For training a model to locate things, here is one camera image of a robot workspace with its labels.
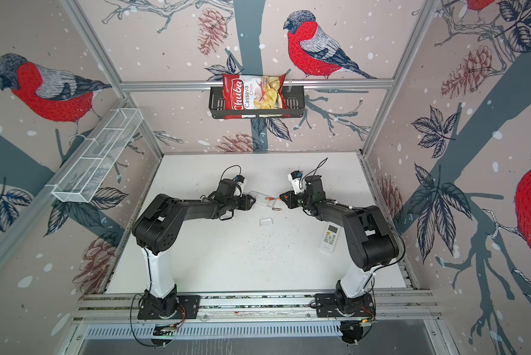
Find black wire basket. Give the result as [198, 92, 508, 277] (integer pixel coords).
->
[209, 86, 305, 119]

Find white air conditioner remote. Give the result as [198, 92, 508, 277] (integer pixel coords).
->
[319, 223, 341, 254]

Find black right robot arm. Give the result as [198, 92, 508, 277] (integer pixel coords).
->
[280, 171, 400, 315]

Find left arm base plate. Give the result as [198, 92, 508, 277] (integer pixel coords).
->
[138, 293, 201, 321]

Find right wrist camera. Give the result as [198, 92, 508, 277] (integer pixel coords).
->
[288, 170, 303, 195]

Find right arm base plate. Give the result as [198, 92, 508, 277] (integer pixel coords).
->
[311, 293, 376, 318]

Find red cassava chips bag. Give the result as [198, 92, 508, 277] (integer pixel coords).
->
[222, 74, 287, 111]

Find aluminium mounting rail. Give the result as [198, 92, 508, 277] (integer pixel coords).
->
[72, 289, 444, 322]

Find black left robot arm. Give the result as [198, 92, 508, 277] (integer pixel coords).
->
[132, 175, 256, 320]

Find white remote control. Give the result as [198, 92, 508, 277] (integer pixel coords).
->
[248, 191, 278, 209]

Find white mesh wall shelf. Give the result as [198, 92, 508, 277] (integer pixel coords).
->
[52, 108, 143, 203]

